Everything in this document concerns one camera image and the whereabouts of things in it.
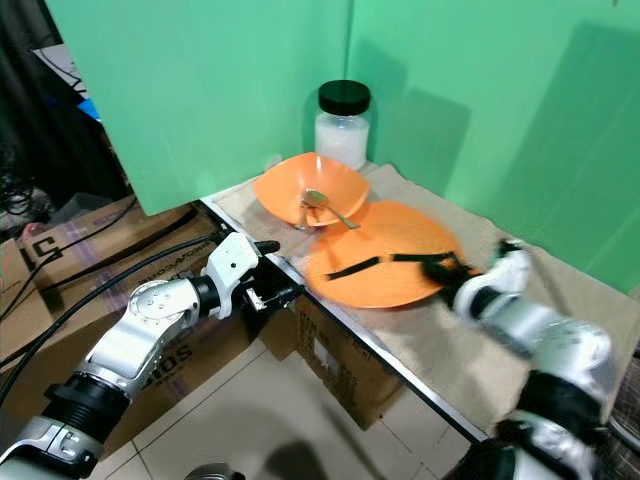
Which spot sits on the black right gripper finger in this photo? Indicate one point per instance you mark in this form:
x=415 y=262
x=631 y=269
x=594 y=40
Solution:
x=382 y=262

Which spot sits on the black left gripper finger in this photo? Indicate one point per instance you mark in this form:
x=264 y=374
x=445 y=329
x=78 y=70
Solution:
x=266 y=246
x=293 y=294

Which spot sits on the orange plate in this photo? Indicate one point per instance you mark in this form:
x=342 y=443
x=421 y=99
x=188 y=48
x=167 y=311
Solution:
x=400 y=232

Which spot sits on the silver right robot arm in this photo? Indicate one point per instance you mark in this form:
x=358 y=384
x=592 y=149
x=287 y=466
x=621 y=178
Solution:
x=550 y=345

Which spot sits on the orange bowl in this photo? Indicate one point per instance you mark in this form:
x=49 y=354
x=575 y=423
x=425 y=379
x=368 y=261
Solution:
x=285 y=185

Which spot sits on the metal spoon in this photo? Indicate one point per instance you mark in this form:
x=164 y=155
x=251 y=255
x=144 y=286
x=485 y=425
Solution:
x=317 y=198

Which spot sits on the metal framed table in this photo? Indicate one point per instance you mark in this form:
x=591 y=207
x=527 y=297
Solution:
x=360 y=332

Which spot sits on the beige burlap table cloth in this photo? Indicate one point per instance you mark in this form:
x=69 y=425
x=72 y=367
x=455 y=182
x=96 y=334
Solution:
x=440 y=350

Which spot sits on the white labelled cardboard box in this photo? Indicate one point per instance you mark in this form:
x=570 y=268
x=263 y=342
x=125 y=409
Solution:
x=360 y=385

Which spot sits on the black lidded glass jar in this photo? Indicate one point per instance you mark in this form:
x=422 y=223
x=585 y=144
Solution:
x=342 y=135

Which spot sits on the green backdrop board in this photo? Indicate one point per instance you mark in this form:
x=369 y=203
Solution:
x=210 y=100
x=500 y=120

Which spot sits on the large printed cardboard box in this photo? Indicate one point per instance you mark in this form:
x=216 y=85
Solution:
x=40 y=255

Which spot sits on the grey robot foot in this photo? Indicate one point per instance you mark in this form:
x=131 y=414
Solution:
x=212 y=472

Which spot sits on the blue plastic item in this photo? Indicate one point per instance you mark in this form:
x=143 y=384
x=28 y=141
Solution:
x=88 y=106

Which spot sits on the dark curtain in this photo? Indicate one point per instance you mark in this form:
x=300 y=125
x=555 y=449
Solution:
x=25 y=90

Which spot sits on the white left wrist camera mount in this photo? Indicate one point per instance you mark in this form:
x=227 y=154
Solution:
x=232 y=265

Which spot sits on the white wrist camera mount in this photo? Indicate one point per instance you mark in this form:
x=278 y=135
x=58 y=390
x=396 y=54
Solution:
x=510 y=270
x=232 y=265

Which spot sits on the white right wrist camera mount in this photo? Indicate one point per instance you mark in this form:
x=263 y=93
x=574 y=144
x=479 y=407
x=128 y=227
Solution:
x=510 y=270

